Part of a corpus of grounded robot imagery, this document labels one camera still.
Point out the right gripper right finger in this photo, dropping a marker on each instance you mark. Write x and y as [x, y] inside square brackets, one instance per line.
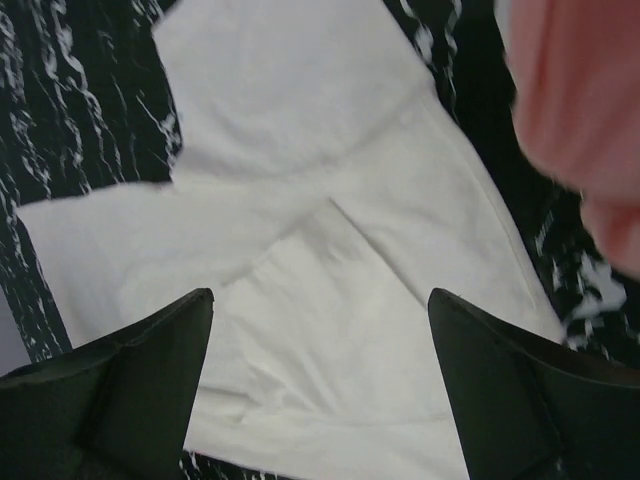
[528, 408]

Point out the white t-shirt red print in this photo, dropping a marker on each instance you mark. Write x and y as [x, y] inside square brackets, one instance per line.
[322, 193]

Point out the pink t-shirt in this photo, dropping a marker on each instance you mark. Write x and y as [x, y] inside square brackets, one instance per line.
[575, 66]

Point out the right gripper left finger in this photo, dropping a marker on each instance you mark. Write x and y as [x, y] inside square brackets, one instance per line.
[115, 408]

